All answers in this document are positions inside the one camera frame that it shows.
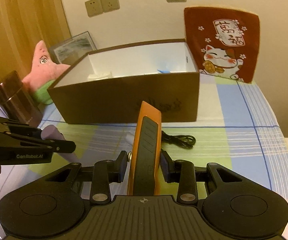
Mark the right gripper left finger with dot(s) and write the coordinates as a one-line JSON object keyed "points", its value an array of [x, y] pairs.
{"points": [[104, 173]]}

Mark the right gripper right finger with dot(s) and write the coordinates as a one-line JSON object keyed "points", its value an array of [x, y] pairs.
{"points": [[183, 173]]}

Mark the orange black utility knife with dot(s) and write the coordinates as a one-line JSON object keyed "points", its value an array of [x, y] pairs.
{"points": [[145, 161]]}

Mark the cream plastic holder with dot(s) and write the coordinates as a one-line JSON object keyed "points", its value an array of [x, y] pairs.
{"points": [[100, 76]]}

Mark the blue white tube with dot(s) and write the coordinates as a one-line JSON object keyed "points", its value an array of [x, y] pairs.
{"points": [[165, 71]]}

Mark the brown metal canister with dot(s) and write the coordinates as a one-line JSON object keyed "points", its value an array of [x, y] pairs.
{"points": [[17, 102]]}

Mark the dark spray bottle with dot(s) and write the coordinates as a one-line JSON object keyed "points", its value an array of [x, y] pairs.
{"points": [[129, 138]]}

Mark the checkered bed sheet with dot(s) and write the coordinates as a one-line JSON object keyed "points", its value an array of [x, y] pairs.
{"points": [[235, 127]]}

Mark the pink starfish plush toy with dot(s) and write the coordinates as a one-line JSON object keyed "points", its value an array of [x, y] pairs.
{"points": [[43, 73]]}

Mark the brown cardboard box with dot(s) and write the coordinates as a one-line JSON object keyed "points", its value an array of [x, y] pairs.
{"points": [[135, 79]]}

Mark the framed picture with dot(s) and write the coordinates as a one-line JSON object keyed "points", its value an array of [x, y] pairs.
{"points": [[72, 49]]}

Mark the wooden headboard panel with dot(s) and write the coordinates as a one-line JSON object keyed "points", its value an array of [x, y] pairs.
{"points": [[23, 23]]}

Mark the red lucky cat cushion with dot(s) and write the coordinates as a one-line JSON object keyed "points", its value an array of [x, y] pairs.
{"points": [[224, 42]]}

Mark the double wall socket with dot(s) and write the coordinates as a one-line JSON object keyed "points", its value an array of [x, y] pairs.
{"points": [[97, 7]]}

